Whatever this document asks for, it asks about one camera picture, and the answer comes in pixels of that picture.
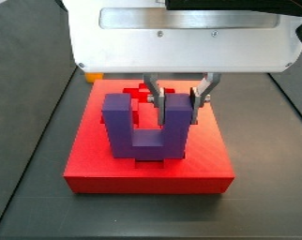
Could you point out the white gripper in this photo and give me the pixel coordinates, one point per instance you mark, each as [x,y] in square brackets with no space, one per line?
[122,36]

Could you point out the purple U-shaped block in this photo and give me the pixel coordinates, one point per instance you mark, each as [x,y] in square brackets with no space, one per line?
[147,144]

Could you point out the red board with slots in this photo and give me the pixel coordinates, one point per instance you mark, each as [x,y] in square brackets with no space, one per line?
[94,171]

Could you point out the yellow long bar block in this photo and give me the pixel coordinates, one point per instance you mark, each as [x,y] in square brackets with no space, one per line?
[92,77]

